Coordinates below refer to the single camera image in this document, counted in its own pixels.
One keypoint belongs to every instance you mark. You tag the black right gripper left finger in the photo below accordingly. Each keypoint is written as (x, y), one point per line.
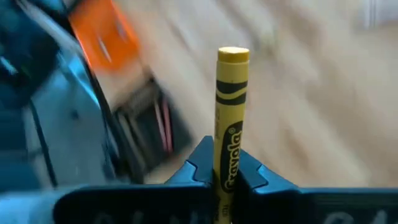
(140, 205)

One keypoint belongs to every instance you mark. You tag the orange plastic basket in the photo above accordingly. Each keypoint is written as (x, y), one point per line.
(102, 34)

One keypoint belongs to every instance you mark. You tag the black plastic basket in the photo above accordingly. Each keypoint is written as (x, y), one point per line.
(146, 130)

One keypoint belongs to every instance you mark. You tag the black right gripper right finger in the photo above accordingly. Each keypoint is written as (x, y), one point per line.
(311, 208)

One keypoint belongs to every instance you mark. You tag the yellow crayon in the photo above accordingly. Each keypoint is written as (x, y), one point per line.
(231, 109)

